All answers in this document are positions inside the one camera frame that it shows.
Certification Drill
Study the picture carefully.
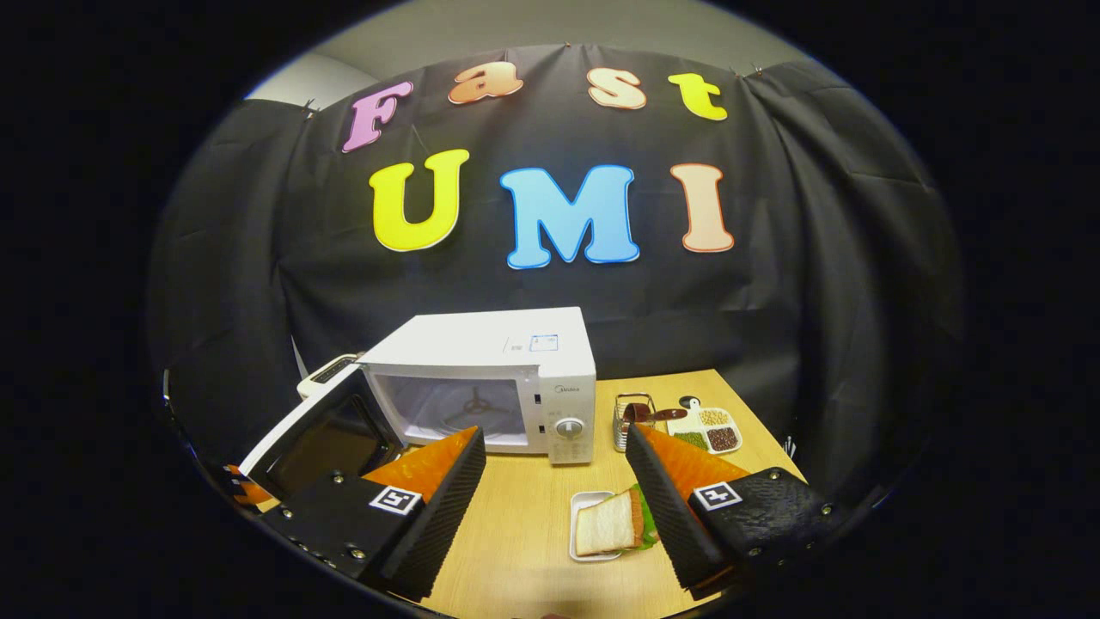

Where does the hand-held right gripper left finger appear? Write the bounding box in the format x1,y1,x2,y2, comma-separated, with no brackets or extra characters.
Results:
256,426,487,603

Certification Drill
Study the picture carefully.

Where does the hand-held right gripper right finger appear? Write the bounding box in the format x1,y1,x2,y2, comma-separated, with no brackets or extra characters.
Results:
626,422,860,601

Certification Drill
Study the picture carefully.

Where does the sandwich with lettuce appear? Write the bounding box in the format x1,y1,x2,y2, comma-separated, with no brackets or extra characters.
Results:
574,483,661,557

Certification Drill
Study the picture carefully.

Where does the white microwave oven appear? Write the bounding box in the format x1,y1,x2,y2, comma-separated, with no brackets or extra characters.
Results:
239,307,598,501

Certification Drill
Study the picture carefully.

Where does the small white rectangular tray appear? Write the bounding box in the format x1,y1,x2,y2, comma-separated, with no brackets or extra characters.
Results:
569,490,624,563

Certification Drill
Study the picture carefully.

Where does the white divided dish of beans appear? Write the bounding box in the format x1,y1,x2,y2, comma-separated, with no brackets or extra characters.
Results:
667,395,743,455

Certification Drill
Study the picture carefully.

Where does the brown spoon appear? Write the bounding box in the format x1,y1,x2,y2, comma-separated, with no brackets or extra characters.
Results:
622,402,688,425

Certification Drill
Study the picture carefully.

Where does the white toaster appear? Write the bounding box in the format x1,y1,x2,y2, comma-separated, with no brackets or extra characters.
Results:
297,352,366,401

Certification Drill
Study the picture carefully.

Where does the black backdrop cloth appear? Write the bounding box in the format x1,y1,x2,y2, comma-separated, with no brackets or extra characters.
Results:
146,43,968,508

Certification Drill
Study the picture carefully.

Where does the metal wire basket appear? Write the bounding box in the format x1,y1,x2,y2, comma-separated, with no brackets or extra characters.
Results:
612,393,656,454

